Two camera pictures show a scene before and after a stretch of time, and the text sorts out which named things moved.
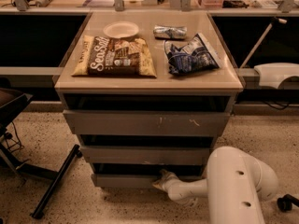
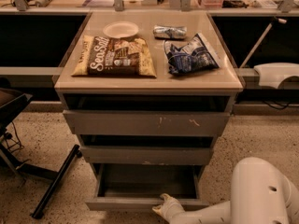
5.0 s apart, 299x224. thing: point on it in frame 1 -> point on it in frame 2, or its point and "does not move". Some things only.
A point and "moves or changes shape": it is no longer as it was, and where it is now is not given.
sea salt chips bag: (115, 57) does not move
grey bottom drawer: (141, 175) moves or changes shape
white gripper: (173, 186) -> (173, 208)
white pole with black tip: (274, 21) does not move
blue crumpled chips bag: (195, 57) does not move
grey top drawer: (147, 122) does not move
